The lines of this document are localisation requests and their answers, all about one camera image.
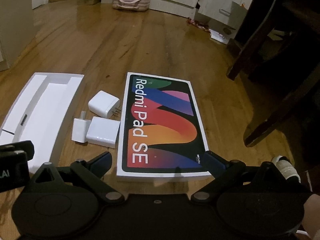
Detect large white charger cube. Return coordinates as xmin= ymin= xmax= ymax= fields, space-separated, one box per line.
xmin=86 ymin=116 xmax=120 ymax=148

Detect white charger with prongs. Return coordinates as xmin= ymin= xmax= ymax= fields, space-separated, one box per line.
xmin=88 ymin=90 xmax=120 ymax=119

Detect Redmi Pad SE box lid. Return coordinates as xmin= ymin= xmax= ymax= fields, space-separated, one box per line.
xmin=116 ymin=72 xmax=210 ymax=181

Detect small white charger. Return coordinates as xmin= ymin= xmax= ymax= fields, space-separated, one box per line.
xmin=71 ymin=111 xmax=91 ymax=144

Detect white box tray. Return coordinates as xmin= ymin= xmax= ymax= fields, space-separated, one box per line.
xmin=1 ymin=73 xmax=84 ymax=173

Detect white slipper foot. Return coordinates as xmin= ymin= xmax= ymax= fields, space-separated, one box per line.
xmin=272 ymin=155 xmax=301 ymax=183

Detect dark wooden chair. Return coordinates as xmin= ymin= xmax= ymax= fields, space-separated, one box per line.
xmin=227 ymin=0 xmax=319 ymax=147

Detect papers on floor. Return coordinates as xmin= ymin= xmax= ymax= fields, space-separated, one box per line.
xmin=187 ymin=18 xmax=237 ymax=45

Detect white drawer cabinet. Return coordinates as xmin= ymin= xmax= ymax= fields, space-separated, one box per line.
xmin=150 ymin=0 xmax=258 ymax=32

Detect pink suitcase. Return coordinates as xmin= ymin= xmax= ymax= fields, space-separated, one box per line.
xmin=112 ymin=0 xmax=151 ymax=11

